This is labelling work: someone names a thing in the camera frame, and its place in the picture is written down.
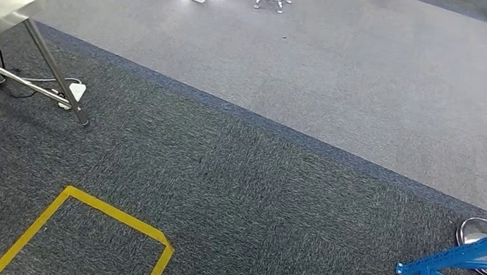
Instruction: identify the white power strip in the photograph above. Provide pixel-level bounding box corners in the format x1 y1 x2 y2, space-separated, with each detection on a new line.
56 80 87 112

